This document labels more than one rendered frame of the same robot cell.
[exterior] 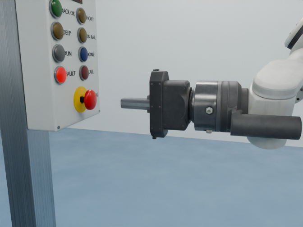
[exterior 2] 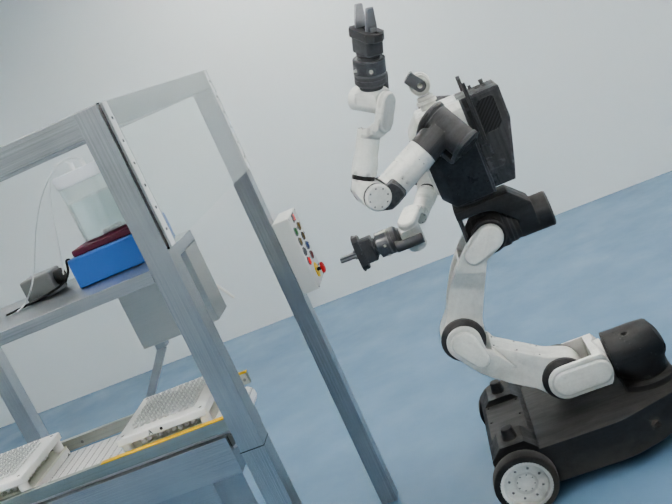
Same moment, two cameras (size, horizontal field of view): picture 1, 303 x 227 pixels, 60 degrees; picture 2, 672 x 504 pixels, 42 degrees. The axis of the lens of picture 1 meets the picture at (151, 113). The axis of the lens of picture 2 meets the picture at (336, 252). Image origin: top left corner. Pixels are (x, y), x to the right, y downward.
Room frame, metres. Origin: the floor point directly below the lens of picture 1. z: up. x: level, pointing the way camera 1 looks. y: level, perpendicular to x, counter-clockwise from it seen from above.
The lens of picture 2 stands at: (-2.41, 0.32, 1.54)
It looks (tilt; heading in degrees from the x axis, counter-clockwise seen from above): 12 degrees down; 355
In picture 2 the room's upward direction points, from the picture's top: 24 degrees counter-clockwise
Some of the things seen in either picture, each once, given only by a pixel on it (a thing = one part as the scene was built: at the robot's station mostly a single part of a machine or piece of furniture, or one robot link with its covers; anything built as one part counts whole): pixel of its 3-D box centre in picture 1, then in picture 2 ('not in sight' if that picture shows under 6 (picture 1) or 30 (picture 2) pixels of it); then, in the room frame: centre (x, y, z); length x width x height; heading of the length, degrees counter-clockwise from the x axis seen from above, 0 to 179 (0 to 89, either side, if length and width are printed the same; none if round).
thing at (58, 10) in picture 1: (56, 7); not in sight; (0.45, 0.15, 1.03); 0.03 x 0.01 x 0.03; 165
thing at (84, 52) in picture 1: (84, 54); not in sight; (0.53, 0.13, 0.96); 0.03 x 0.01 x 0.03; 165
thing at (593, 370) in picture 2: not in sight; (575, 366); (0.19, -0.48, 0.28); 0.21 x 0.20 x 0.13; 75
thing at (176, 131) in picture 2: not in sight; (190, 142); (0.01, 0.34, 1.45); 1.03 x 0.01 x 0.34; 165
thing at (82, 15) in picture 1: (81, 15); not in sight; (0.53, 0.13, 1.03); 0.03 x 0.01 x 0.03; 165
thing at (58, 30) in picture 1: (58, 31); not in sight; (0.45, 0.15, 0.99); 0.03 x 0.01 x 0.03; 165
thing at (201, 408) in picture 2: not in sight; (173, 406); (-0.22, 0.66, 0.88); 0.25 x 0.24 x 0.02; 165
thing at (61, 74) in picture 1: (61, 74); not in sight; (0.45, 0.15, 0.92); 0.03 x 0.01 x 0.03; 165
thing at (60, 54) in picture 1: (59, 53); not in sight; (0.45, 0.15, 0.96); 0.03 x 0.01 x 0.03; 165
